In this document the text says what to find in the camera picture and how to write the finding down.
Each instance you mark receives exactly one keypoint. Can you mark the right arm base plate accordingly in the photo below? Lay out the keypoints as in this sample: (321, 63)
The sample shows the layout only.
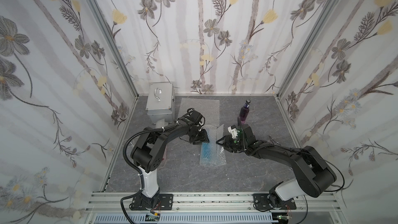
(267, 202)

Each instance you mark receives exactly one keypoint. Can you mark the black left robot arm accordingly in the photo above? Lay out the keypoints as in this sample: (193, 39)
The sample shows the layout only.
(144, 151)

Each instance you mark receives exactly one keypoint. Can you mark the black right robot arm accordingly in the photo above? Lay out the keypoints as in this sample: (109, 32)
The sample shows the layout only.
(313, 175)

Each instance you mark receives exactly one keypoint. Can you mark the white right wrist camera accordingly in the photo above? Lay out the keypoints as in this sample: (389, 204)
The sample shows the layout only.
(234, 132)

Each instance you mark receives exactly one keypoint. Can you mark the blue glass bottle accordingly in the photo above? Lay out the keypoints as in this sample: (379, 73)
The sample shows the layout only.
(206, 151)

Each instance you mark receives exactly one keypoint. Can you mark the white slotted cable duct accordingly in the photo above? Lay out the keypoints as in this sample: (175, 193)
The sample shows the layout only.
(187, 218)

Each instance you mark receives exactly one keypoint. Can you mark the aluminium frame rail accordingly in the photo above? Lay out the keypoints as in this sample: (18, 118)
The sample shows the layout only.
(201, 202)

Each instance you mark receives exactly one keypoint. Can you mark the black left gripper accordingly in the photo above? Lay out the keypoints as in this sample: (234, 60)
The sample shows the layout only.
(199, 137)

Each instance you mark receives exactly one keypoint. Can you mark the purple glass bottle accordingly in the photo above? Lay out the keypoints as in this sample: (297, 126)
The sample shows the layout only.
(244, 111)

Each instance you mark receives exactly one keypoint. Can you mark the silver metal first-aid case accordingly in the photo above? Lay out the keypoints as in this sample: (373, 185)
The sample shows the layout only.
(161, 102)

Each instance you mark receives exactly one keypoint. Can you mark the bubble wrap sheet stack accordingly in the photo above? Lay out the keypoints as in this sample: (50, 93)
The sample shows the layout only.
(210, 109)

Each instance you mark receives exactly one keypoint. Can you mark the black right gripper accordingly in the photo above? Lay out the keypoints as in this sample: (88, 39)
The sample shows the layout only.
(230, 143)

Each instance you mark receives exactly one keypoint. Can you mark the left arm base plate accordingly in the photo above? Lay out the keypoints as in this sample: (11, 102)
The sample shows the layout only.
(163, 202)

